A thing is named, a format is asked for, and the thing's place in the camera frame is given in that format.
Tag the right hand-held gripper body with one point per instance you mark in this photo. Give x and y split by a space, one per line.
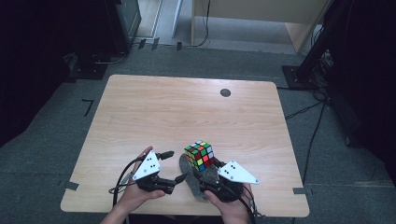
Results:
236 174

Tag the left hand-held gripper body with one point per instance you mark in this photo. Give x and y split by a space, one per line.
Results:
149 168

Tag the grey fluffy cloth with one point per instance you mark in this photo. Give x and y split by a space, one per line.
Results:
186 169

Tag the multicoloured puzzle cube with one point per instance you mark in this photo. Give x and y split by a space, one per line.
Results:
200 155

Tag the person's left hand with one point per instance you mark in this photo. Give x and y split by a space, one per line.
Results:
134 197

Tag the person's right hand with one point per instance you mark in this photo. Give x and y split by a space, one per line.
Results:
235 211

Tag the grey tape piece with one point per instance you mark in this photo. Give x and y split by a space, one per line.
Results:
71 185
300 190

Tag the black round table grommet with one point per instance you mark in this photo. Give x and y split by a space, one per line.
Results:
225 92

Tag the black angled floor tape mark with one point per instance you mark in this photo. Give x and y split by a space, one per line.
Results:
89 105

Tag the black cabinet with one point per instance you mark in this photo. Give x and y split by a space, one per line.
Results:
124 25

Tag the black metal stand with base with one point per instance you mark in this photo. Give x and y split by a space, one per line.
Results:
311 59

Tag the dark curtain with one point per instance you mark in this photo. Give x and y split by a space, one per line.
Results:
367 77
37 62

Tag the beige wooden furniture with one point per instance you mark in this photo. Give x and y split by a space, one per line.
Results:
249 9

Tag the black flat base plate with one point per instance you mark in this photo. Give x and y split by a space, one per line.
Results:
88 71

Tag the white upright post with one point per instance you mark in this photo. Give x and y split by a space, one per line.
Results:
176 17

